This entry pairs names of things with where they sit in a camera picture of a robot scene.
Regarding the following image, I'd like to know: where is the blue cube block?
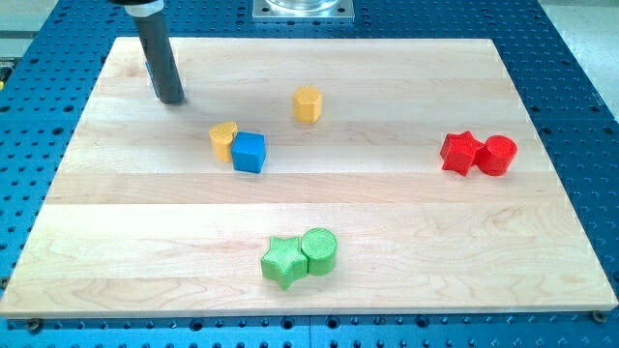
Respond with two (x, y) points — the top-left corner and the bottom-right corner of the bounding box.
(231, 131), (266, 174)

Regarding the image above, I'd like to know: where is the light wooden board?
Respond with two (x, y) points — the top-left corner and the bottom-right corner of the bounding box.
(1, 37), (617, 319)

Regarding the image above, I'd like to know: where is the green cylinder block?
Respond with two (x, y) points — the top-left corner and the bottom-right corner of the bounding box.
(301, 228), (338, 276)

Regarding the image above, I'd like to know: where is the yellow hexagon block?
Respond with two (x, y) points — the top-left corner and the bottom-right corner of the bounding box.
(292, 86), (323, 123)

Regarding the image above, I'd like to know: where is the green star block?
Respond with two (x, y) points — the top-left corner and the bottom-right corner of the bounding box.
(260, 237), (309, 290)

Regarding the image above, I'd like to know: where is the yellow heart block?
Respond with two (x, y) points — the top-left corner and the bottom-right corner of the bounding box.
(209, 122), (238, 163)

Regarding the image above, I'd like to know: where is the red star block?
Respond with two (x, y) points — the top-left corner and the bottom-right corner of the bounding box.
(440, 130), (484, 176)

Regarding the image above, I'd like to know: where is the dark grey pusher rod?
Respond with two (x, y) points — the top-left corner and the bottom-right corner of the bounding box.
(110, 0), (185, 104)

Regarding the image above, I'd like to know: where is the red cylinder block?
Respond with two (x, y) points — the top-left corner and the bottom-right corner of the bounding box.
(476, 135), (517, 176)

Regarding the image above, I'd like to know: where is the blue block behind rod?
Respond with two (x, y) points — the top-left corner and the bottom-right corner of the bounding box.
(144, 61), (159, 98)

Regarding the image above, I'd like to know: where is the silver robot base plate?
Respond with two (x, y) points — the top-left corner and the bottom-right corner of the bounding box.
(252, 0), (355, 21)

